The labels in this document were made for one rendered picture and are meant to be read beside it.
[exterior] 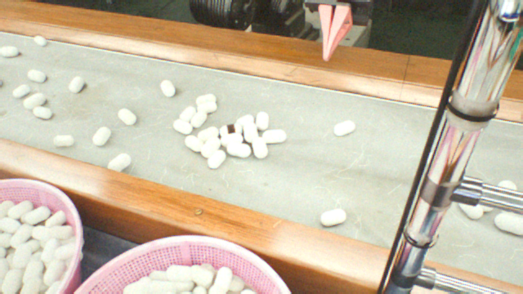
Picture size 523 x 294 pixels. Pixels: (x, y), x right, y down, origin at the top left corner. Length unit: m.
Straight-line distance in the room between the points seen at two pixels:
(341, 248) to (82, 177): 0.37
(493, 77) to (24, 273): 0.54
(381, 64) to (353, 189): 0.28
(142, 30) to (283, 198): 0.53
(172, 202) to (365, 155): 0.29
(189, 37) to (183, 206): 0.43
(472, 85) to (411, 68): 0.53
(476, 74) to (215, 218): 0.36
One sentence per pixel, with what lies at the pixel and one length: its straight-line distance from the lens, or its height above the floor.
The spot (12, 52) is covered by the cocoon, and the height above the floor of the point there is 0.75.
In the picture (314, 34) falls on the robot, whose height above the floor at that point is 0.50.
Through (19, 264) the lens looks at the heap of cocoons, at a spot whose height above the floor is 0.74.
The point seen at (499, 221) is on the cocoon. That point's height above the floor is 0.76.
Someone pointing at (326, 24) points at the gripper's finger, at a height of 0.87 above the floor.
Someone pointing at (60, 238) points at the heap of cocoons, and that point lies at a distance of 0.61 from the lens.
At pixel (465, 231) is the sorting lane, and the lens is 0.57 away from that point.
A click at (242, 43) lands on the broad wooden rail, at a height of 0.76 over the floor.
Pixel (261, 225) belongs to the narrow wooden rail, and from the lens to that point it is 0.50.
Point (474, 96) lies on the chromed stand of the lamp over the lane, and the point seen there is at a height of 1.04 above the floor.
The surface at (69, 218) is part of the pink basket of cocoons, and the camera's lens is 0.61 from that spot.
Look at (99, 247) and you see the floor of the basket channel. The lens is 0.65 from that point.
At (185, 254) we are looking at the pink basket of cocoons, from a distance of 0.52.
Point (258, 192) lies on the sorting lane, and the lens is 0.57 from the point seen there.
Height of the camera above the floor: 1.18
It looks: 45 degrees down
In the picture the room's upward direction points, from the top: 5 degrees counter-clockwise
